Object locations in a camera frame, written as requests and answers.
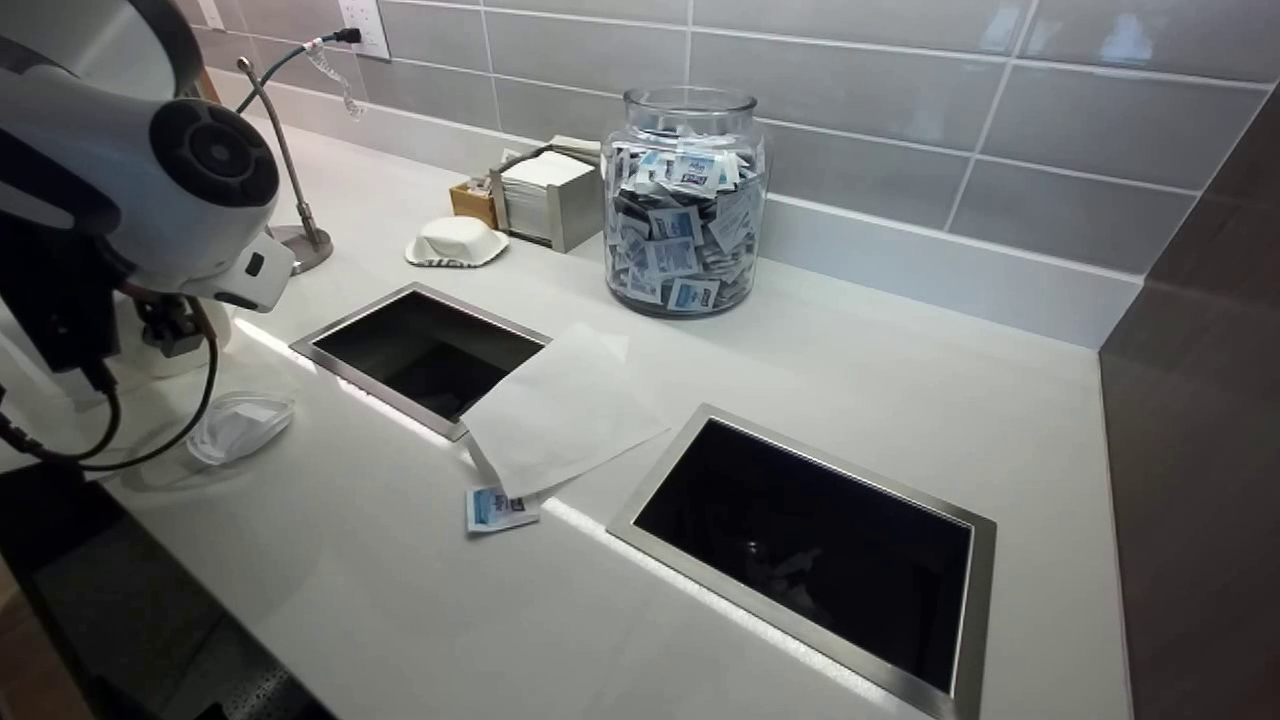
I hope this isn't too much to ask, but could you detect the blue sugar packet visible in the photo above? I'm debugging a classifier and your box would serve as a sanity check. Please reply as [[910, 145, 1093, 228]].
[[465, 483, 536, 537]]

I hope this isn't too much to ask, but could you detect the white paper napkin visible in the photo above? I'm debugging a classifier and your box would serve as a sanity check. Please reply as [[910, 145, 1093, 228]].
[[455, 323, 663, 499]]

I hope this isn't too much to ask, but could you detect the small brown box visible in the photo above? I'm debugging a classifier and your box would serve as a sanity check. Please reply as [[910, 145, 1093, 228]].
[[449, 181, 500, 228]]

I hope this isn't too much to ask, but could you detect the small white dish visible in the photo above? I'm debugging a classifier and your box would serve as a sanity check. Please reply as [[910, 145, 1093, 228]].
[[405, 216, 508, 269]]

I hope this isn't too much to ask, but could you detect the glass jar of sugar packets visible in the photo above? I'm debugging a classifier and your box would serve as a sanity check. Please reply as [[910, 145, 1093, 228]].
[[599, 88, 769, 322]]

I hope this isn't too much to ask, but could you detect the metal paper towel holder stand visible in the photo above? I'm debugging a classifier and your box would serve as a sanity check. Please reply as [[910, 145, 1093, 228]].
[[236, 58, 331, 274]]

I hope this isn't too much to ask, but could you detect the left steel countertop opening frame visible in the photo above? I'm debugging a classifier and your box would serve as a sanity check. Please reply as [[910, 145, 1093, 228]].
[[296, 285, 548, 436]]

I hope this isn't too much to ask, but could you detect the right steel countertop opening frame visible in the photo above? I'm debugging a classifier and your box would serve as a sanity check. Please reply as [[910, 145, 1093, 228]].
[[606, 405, 996, 720]]

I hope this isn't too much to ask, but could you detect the white napkin dispenser box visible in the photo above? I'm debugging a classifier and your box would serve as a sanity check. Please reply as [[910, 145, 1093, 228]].
[[493, 147, 604, 253]]

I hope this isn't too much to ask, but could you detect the steel countertop opening frame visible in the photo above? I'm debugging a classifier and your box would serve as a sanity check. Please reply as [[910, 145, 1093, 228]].
[[606, 405, 996, 720], [296, 285, 548, 436]]

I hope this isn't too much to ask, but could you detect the white wall outlet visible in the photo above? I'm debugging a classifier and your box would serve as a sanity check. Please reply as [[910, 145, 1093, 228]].
[[337, 0, 387, 62]]

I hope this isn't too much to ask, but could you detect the black power cable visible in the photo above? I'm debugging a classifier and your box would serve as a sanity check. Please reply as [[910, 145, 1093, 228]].
[[232, 28, 369, 120]]

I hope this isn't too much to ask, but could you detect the white paper towel roll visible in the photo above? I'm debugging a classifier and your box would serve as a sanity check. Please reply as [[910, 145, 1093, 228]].
[[0, 292, 240, 473]]

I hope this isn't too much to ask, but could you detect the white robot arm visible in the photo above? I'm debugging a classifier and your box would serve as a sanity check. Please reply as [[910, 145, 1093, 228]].
[[0, 0, 290, 465]]

